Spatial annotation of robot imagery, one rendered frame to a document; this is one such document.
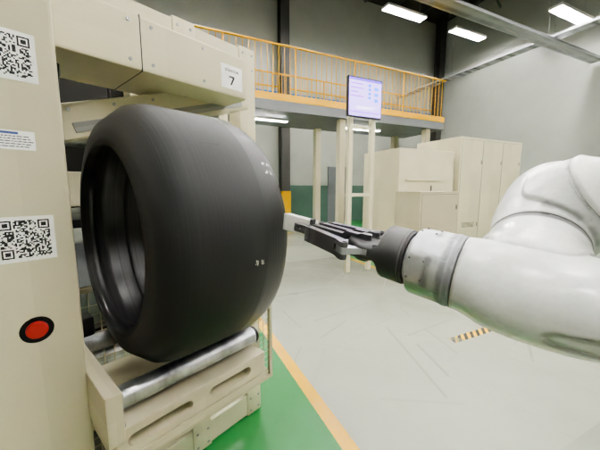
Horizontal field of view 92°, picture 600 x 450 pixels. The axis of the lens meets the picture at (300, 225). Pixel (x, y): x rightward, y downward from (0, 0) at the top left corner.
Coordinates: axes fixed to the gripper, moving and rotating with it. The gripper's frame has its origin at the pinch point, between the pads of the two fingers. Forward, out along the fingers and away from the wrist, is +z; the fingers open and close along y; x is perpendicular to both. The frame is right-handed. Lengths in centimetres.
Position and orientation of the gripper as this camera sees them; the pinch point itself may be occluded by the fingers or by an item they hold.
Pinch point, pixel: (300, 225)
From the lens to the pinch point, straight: 51.6
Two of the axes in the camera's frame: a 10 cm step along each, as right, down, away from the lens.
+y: -6.6, 1.0, -7.5
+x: -1.1, 9.7, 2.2
